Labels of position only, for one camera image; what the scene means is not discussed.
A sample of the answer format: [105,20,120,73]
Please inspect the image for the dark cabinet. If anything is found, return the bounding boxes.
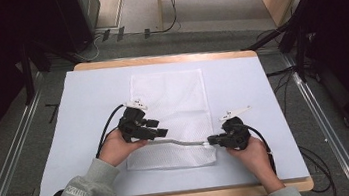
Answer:
[53,0,107,57]

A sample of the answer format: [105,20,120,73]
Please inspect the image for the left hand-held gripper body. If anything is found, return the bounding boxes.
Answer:
[115,97,155,145]

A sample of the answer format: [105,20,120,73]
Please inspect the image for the black floor cable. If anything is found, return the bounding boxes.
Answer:
[297,141,338,196]
[265,65,303,118]

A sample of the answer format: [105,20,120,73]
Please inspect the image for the black hanging cable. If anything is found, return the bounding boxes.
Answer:
[145,0,184,35]

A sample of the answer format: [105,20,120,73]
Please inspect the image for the white table mat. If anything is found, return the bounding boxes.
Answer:
[22,43,311,196]

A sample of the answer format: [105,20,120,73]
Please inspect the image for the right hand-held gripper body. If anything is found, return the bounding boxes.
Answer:
[216,105,257,154]

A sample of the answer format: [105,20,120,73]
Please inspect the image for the white mesh laundry bag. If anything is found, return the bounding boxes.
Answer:
[115,65,220,176]

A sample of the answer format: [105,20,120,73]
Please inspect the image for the white floor cable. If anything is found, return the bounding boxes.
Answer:
[76,32,105,63]

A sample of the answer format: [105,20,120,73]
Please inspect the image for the person's right hand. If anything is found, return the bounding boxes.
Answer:
[224,133,275,176]

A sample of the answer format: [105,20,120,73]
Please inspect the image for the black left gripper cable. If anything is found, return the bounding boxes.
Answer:
[89,103,132,159]

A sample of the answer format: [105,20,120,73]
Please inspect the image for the person's left hand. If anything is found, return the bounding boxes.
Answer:
[94,125,152,170]

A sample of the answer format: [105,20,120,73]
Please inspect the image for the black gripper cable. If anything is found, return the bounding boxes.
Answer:
[89,103,132,159]
[243,120,277,177]

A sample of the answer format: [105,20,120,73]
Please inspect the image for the black stand leg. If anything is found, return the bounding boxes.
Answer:
[17,41,38,106]
[238,18,295,52]

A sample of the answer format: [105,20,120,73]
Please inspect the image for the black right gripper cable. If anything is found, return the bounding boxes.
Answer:
[243,120,277,177]

